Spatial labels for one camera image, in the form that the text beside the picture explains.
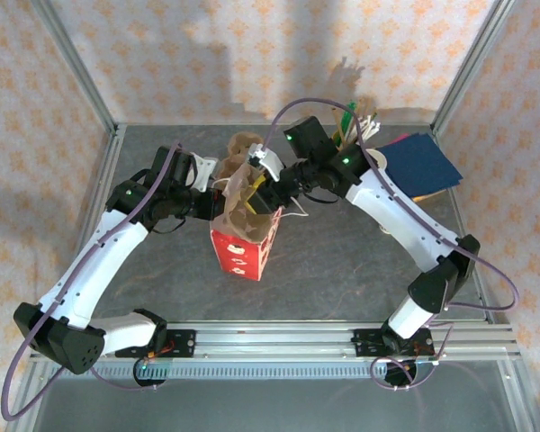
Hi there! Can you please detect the red white paper bag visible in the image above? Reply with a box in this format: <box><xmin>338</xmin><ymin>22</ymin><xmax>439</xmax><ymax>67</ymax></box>
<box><xmin>209</xmin><ymin>175</ymin><xmax>311</xmax><ymax>284</ymax></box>

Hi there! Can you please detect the paper cup stack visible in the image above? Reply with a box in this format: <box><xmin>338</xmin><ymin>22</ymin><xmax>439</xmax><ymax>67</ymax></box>
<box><xmin>364</xmin><ymin>147</ymin><xmax>389</xmax><ymax>167</ymax></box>

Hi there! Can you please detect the green straw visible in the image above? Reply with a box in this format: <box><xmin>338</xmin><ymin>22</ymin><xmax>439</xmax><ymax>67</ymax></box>
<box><xmin>339</xmin><ymin>100</ymin><xmax>357</xmax><ymax>136</ymax></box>

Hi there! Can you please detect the blue paper napkin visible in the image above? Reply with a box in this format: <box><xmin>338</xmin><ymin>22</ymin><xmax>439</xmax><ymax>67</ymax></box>
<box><xmin>380</xmin><ymin>132</ymin><xmax>464</xmax><ymax>199</ymax></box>

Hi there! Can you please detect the yellow paper napkin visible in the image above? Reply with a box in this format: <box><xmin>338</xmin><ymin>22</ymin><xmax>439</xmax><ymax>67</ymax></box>
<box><xmin>411</xmin><ymin>186</ymin><xmax>447</xmax><ymax>203</ymax></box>

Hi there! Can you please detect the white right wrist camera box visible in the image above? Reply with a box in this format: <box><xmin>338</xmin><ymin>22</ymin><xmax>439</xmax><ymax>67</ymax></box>
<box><xmin>247</xmin><ymin>142</ymin><xmax>284</xmax><ymax>181</ymax></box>

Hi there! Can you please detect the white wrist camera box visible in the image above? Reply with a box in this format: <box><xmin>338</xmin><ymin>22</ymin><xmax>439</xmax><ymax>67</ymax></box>
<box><xmin>247</xmin><ymin>142</ymin><xmax>284</xmax><ymax>181</ymax></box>
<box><xmin>189</xmin><ymin>153</ymin><xmax>220</xmax><ymax>190</ymax></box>

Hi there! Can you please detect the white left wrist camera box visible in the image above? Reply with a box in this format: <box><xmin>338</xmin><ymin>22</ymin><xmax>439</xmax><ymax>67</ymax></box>
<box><xmin>189</xmin><ymin>153</ymin><xmax>220</xmax><ymax>190</ymax></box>

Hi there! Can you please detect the aluminium side rail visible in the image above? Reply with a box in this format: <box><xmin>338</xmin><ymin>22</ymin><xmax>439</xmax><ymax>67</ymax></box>
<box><xmin>56</xmin><ymin>124</ymin><xmax>128</xmax><ymax>326</ymax></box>

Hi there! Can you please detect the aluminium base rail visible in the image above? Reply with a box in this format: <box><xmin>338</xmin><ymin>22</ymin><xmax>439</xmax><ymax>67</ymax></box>
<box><xmin>30</xmin><ymin>319</ymin><xmax>521</xmax><ymax>362</ymax></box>

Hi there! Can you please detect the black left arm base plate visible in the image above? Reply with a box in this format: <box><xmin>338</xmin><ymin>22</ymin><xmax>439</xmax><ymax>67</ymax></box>
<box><xmin>115</xmin><ymin>329</ymin><xmax>197</xmax><ymax>359</ymax></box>

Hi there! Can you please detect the aluminium frame post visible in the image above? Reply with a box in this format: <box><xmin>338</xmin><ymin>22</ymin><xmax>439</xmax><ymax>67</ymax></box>
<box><xmin>30</xmin><ymin>0</ymin><xmax>120</xmax><ymax>136</ymax></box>
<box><xmin>430</xmin><ymin>0</ymin><xmax>519</xmax><ymax>136</ymax></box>

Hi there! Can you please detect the grey slotted cable duct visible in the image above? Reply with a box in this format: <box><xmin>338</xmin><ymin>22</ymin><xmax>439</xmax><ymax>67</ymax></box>
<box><xmin>48</xmin><ymin>362</ymin><xmax>436</xmax><ymax>381</ymax></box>

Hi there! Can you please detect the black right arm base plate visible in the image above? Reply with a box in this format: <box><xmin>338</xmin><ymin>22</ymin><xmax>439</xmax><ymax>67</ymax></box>
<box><xmin>353</xmin><ymin>328</ymin><xmax>438</xmax><ymax>360</ymax></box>

